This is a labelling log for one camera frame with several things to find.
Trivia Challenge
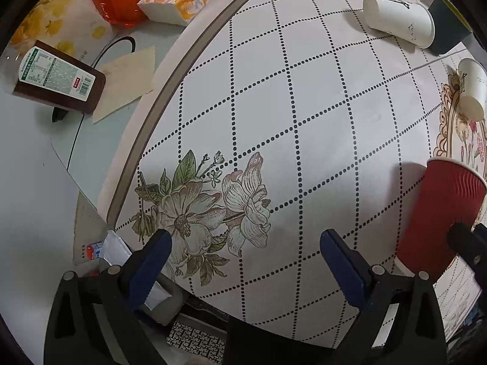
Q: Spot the white dotted floral table mat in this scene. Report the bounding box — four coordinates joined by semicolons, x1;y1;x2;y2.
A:
97;0;487;350

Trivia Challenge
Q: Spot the dark green cup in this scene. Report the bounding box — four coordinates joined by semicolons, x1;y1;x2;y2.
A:
428;0;472;56

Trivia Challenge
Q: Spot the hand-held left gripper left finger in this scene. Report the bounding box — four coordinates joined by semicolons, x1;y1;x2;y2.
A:
44;229;179;365

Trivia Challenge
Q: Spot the grey plastic box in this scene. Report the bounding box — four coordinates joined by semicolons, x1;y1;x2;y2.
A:
141;274;187;325

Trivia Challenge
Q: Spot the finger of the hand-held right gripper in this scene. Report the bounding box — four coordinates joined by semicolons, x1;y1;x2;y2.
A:
447;222;487;287

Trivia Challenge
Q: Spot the large white paper cup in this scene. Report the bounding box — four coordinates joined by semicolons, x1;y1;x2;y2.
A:
362;0;435;49

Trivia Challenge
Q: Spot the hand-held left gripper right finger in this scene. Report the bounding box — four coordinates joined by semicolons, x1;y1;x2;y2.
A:
320;229;449;365

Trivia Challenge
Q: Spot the white paper packet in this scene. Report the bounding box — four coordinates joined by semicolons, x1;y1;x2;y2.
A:
101;230;134;269

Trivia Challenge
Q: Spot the beige paper sheet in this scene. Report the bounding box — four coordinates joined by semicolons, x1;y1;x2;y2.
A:
92;46;157;124

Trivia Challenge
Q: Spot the small red and white packet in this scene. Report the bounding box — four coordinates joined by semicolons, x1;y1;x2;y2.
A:
82;241;105;261

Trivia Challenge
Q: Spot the brown bottle with green label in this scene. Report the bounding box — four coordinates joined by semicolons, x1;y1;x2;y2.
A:
13;40;106;115

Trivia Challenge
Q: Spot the ornate floral placemat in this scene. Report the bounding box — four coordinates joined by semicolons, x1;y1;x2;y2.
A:
430;46;487;345

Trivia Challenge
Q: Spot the black cable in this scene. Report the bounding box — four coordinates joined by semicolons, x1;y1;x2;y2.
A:
66;36;137;172

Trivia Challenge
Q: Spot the yellow printed plastic bag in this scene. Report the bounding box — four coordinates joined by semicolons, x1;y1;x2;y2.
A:
9;0;115;65

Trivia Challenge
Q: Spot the red ribbed paper cup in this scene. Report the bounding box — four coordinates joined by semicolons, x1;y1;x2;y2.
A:
396;156;487;284

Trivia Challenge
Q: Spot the small white paper cup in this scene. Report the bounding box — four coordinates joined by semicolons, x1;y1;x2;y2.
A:
457;58;487;119

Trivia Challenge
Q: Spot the black and white patterned box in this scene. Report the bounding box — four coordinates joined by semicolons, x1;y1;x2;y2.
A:
167;319;229;362

